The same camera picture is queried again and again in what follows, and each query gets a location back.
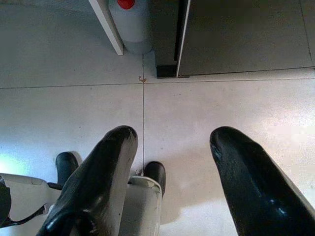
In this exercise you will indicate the white black robot left leg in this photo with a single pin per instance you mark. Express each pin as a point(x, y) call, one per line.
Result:
point(22, 191)

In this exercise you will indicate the white black robot right leg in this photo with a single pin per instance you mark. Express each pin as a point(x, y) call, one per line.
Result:
point(142, 209)

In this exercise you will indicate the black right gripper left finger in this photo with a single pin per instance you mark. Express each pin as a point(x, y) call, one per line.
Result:
point(98, 177)

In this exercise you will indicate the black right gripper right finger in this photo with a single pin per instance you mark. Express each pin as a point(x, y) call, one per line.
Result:
point(251, 186)

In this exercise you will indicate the white black robot leg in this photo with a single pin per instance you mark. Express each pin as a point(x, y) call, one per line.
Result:
point(142, 209)
point(22, 191)

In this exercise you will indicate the dark grey fridge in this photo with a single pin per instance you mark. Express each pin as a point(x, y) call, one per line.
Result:
point(233, 37)

